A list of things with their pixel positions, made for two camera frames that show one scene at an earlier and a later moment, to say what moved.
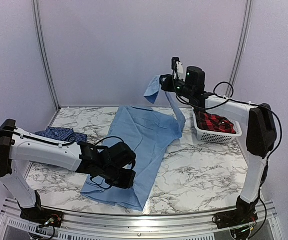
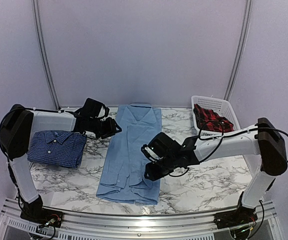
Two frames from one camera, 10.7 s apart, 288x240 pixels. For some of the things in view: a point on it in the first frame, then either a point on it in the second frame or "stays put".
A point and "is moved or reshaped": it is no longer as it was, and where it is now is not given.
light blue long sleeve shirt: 149,131 is moved or reshaped
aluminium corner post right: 242,47 stays put
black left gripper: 128,182 → 111,130
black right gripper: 165,86 → 154,176
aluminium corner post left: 35,6 stays put
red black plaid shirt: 212,122 stays put
